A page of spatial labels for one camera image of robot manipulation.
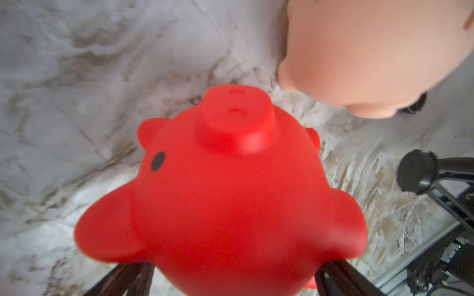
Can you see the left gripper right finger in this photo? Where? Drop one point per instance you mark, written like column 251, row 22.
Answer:
column 339, row 278

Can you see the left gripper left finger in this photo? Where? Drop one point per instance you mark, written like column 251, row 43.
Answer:
column 125, row 280

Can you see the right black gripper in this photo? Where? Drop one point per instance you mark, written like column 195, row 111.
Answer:
column 419, row 172

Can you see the red piggy bank back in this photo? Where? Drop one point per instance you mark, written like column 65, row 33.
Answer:
column 231, row 199

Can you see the pink piggy bank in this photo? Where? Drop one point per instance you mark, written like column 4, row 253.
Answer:
column 373, row 58

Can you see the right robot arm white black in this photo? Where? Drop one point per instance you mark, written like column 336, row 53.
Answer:
column 449, row 260

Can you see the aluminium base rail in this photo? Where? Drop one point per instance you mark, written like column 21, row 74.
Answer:
column 442, row 266

